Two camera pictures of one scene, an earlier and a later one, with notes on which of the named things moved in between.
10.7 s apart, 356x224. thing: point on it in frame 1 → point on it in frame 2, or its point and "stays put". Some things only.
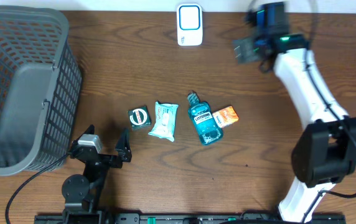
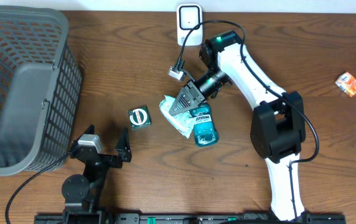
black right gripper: [248, 54] → [193, 96]
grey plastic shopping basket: [30, 89] stays put
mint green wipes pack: [165, 121] → [182, 122]
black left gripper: [122, 150] stays put
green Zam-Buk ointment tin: [139, 117] stays put
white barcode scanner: [190, 24] stays put
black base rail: [182, 218] stays put
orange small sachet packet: [226, 116] → [348, 84]
